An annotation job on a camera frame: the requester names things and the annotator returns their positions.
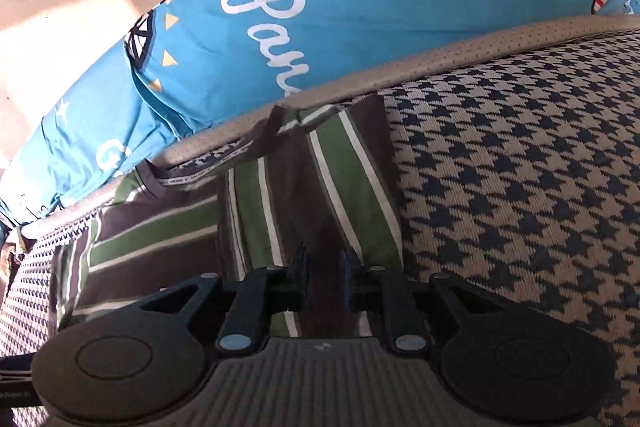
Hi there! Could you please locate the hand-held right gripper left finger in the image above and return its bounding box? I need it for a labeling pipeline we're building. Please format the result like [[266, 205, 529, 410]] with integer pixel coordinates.
[[136, 241, 312, 354]]

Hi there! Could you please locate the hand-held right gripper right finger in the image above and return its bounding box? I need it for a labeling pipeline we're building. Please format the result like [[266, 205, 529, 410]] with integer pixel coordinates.
[[338, 246, 506, 354]]

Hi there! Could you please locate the green brown striped shirt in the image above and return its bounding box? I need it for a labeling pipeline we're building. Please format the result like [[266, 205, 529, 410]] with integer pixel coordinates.
[[50, 94, 406, 340]]

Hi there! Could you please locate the houndstooth woven mat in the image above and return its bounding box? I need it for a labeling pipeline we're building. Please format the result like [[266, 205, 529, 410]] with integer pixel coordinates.
[[0, 29, 640, 427]]

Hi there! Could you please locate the beige dotted mattress edge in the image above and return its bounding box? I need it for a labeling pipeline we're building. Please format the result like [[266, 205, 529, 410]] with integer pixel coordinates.
[[20, 14, 640, 238]]

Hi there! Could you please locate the blue printed bedsheet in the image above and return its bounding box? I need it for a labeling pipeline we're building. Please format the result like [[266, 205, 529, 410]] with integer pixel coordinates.
[[0, 0, 640, 228]]

